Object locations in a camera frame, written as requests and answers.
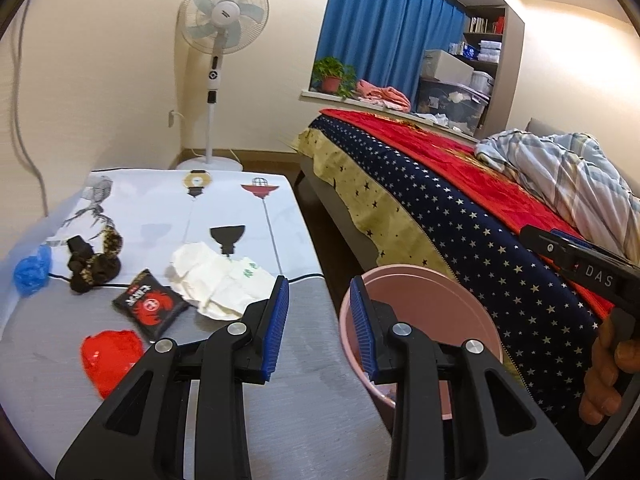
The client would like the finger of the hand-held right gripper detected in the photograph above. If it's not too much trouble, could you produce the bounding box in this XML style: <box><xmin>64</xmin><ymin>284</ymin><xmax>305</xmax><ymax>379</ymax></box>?
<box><xmin>520</xmin><ymin>225</ymin><xmax>576</xmax><ymax>273</ymax></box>
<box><xmin>550</xmin><ymin>229</ymin><xmax>631</xmax><ymax>263</ymax></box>

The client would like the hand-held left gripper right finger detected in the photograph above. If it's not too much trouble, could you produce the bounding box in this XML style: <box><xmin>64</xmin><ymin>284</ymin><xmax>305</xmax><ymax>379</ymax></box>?
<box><xmin>348</xmin><ymin>275</ymin><xmax>586</xmax><ymax>480</ymax></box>

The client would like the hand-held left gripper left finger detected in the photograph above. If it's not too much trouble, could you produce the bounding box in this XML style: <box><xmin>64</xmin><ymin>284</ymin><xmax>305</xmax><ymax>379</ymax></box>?
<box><xmin>55</xmin><ymin>275</ymin><xmax>291</xmax><ymax>480</ymax></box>

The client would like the pink plastic bin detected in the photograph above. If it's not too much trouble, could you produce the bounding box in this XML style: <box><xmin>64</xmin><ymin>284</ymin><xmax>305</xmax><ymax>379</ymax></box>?
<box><xmin>339</xmin><ymin>265</ymin><xmax>505</xmax><ymax>433</ymax></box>

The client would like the white tissue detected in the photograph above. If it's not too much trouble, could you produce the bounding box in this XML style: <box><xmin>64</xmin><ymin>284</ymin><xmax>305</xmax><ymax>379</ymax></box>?
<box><xmin>170</xmin><ymin>242</ymin><xmax>251</xmax><ymax>321</ymax></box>

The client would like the black snack packet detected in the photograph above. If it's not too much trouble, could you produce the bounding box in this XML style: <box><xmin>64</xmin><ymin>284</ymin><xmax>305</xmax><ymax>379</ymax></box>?
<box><xmin>111</xmin><ymin>270</ymin><xmax>191</xmax><ymax>343</ymax></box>

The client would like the red plastic bag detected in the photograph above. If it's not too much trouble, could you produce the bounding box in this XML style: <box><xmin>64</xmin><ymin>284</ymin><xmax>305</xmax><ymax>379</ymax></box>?
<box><xmin>81</xmin><ymin>330</ymin><xmax>146</xmax><ymax>401</ymax></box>

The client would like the black scrunchie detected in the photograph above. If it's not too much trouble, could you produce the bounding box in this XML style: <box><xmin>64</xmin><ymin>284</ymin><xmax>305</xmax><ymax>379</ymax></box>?
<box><xmin>66</xmin><ymin>235</ymin><xmax>123</xmax><ymax>295</ymax></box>

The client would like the leopard print hair band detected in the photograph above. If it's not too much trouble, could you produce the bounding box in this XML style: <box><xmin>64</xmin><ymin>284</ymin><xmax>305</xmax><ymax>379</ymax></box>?
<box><xmin>75</xmin><ymin>225</ymin><xmax>124</xmax><ymax>286</ymax></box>

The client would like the blue plastic bag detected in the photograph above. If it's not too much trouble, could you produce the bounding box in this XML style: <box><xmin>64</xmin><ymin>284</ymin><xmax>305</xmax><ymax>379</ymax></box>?
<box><xmin>12</xmin><ymin>245</ymin><xmax>52</xmax><ymax>297</ymax></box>

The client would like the person's right hand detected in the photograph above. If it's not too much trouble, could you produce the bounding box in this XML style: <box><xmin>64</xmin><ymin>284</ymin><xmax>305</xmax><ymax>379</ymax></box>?
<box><xmin>580</xmin><ymin>317</ymin><xmax>640</xmax><ymax>426</ymax></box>

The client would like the striped grey quilt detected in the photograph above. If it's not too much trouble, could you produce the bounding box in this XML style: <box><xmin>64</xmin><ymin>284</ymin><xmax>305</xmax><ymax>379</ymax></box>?
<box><xmin>475</xmin><ymin>129</ymin><xmax>640</xmax><ymax>266</ymax></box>

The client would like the bed with starry blanket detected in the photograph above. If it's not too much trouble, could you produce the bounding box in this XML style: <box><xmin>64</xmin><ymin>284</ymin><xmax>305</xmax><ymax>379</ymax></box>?
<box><xmin>298</xmin><ymin>112</ymin><xmax>616</xmax><ymax>441</ymax></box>

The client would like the red blanket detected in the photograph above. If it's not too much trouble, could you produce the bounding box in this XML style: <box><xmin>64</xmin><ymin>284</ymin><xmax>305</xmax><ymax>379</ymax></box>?
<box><xmin>320</xmin><ymin>107</ymin><xmax>616</xmax><ymax>321</ymax></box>

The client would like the printed grey white tablecloth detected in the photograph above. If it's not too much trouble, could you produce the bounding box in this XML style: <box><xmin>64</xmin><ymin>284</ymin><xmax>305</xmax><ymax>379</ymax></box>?
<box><xmin>0</xmin><ymin>169</ymin><xmax>396</xmax><ymax>480</ymax></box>

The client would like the small white lidded container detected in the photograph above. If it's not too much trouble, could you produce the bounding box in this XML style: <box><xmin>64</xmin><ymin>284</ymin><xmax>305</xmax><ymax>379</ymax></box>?
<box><xmin>470</xmin><ymin>70</ymin><xmax>495</xmax><ymax>96</ymax></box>

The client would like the white box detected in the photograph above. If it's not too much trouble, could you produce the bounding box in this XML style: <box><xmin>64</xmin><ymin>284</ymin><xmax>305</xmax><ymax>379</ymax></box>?
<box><xmin>422</xmin><ymin>49</ymin><xmax>475</xmax><ymax>83</ymax></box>

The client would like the wooden bookshelf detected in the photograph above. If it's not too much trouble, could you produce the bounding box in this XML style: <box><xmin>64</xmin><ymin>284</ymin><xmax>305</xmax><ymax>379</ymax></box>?
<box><xmin>462</xmin><ymin>5</ymin><xmax>506</xmax><ymax>131</ymax></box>

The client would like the pink cloth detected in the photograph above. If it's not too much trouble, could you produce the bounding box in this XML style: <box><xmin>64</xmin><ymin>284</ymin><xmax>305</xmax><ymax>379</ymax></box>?
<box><xmin>355</xmin><ymin>79</ymin><xmax>412</xmax><ymax>112</ymax></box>

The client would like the potted green plant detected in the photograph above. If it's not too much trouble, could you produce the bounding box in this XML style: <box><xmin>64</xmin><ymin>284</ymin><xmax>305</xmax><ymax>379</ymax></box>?
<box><xmin>311</xmin><ymin>56</ymin><xmax>358</xmax><ymax>101</ymax></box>

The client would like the white standing fan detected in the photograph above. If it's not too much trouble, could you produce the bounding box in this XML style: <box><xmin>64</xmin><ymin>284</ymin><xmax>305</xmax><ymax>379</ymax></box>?
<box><xmin>176</xmin><ymin>0</ymin><xmax>270</xmax><ymax>171</ymax></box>

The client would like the blue curtain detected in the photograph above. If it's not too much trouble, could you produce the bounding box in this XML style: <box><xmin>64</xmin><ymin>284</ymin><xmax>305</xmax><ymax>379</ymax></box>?
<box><xmin>315</xmin><ymin>0</ymin><xmax>468</xmax><ymax>113</ymax></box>

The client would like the grey wall cable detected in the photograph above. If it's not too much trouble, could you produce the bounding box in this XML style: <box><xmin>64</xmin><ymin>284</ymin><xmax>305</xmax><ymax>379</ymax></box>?
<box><xmin>10</xmin><ymin>0</ymin><xmax>51</xmax><ymax>216</ymax></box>

